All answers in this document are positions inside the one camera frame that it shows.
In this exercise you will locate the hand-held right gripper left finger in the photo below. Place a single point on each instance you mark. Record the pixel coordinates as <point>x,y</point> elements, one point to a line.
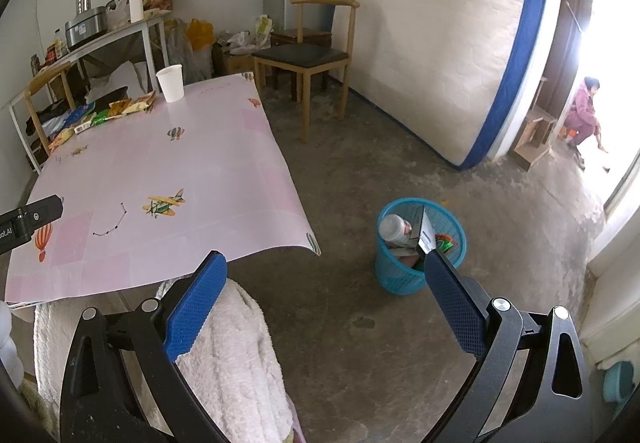
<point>195,310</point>

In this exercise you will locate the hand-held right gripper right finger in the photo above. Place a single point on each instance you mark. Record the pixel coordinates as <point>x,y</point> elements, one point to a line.
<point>455,310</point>

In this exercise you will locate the blue plastic wastebasket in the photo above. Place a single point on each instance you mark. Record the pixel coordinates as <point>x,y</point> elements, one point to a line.
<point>400,278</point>

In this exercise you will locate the green snack bag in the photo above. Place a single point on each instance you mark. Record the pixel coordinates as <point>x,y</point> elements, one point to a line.
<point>444,244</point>

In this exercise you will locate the white strawberry milk bottle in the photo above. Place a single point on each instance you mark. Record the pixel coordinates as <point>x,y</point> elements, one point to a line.
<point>392,228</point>

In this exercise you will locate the white fluffy towel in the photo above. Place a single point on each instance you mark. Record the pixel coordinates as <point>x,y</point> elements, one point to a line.
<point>235,373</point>

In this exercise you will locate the orange yellow snack bag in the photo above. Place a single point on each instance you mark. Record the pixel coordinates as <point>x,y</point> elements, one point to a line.
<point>62,139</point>

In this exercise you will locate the small white tan box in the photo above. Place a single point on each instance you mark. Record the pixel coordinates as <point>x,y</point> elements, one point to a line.
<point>82,127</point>

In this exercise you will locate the blue snack bag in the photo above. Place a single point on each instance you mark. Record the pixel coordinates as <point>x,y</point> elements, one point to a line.
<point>80,115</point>

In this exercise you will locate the small green snack packet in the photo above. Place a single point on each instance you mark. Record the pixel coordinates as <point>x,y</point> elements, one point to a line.
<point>100,118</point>

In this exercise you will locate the orange snack packet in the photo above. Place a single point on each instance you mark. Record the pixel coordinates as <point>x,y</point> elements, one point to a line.
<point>118,109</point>

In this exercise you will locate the dark jar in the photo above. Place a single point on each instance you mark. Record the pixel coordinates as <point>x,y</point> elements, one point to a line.
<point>34,64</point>

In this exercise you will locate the pale yellow snack packet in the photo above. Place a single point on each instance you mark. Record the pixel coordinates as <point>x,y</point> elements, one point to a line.
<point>142,103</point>

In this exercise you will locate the red label bottle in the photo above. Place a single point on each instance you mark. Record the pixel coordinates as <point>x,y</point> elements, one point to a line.
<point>50,52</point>

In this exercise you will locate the white cloth bag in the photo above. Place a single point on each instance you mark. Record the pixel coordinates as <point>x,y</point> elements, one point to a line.
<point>120,75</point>

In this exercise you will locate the light blue plastic basin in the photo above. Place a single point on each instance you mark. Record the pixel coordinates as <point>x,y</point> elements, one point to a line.
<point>617,383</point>

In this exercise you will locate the green fluffy cloth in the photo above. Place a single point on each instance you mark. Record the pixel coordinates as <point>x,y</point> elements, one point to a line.
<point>35,405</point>

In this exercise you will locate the wooden crate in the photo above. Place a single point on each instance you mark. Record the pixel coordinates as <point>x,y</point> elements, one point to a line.
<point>535,138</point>

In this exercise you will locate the white paper cup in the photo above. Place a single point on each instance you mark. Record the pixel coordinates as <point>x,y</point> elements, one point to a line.
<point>171,83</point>

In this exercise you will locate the steel pot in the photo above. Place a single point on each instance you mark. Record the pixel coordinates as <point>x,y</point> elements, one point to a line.
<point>85,28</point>

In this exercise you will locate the white side table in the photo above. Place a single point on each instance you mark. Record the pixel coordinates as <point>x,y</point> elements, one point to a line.
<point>125,30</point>

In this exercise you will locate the clear plastic bag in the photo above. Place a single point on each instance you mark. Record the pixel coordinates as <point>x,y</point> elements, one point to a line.
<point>180,53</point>

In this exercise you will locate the steel cylinder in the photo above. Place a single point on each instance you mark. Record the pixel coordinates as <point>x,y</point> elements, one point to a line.
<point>84,0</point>

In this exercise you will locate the paper towel roll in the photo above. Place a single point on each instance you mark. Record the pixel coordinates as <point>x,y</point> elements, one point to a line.
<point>136,7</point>

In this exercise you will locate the wooden chair black seat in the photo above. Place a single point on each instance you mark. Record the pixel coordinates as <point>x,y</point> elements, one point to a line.
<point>300,55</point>

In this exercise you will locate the white blue-edged mattress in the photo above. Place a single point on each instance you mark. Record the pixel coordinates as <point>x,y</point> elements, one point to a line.
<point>435,33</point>

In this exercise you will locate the white green plastic bag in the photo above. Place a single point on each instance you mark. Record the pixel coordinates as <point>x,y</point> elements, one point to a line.
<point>264,27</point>

